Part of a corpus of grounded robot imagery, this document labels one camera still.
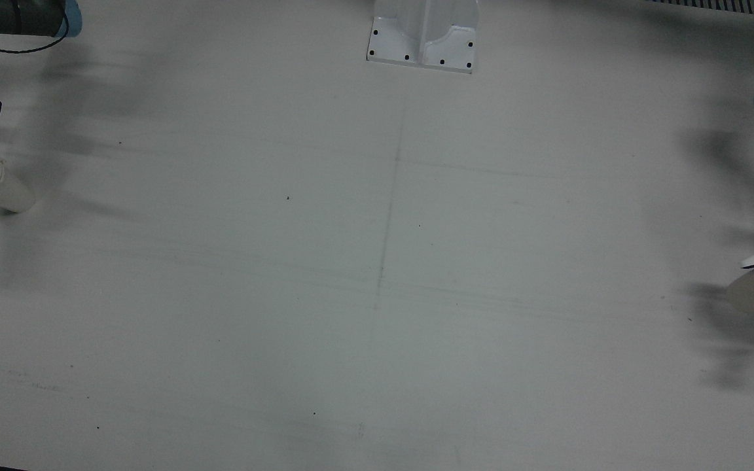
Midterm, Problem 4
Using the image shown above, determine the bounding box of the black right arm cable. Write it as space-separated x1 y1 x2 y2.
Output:
0 13 70 55

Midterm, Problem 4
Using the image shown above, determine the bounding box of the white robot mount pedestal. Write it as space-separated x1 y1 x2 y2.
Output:
366 0 481 75

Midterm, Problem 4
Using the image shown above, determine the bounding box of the ribbed grey metal panel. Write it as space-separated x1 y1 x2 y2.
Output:
642 0 754 20

